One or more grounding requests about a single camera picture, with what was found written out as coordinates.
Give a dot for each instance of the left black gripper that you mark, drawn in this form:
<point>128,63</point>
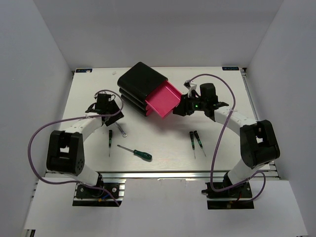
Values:
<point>114,118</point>

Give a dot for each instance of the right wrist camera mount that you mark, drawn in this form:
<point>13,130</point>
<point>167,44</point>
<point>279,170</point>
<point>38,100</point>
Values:
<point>191,88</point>

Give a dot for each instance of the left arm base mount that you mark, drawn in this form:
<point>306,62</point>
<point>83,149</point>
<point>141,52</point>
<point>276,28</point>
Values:
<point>86,197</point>

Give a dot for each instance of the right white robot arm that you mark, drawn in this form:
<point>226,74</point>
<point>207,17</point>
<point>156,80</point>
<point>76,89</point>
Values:
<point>258,143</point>

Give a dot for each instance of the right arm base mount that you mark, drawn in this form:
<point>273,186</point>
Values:
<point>238,198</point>

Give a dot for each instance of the silver combination wrench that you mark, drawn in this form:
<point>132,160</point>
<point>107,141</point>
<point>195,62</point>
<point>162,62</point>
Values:
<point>123,133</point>

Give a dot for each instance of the blue label sticker right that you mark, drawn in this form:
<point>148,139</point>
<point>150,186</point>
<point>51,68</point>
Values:
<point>230,68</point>

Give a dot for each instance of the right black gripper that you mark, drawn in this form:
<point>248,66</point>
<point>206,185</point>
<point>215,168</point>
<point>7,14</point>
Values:
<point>183,108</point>

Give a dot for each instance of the blue label sticker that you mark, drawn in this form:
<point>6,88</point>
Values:
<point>83,70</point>
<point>230,68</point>

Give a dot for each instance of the white foreground board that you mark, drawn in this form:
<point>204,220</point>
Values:
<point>164,208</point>

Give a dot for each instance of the black drawer cabinet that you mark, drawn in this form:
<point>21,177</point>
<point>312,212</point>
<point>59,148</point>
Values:
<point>137,84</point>

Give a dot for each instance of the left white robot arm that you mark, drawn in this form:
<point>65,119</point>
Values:
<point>66,147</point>

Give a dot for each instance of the blue label sticker left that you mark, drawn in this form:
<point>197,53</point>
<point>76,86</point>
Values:
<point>83,70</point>

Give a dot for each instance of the pink top drawer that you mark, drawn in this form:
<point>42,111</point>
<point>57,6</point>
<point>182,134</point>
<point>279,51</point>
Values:
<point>163,99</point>

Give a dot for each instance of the small green precision screwdriver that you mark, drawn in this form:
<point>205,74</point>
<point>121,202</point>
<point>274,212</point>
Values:
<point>110,134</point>

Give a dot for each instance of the large green handled screwdriver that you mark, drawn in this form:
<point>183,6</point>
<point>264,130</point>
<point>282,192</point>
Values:
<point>143,155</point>

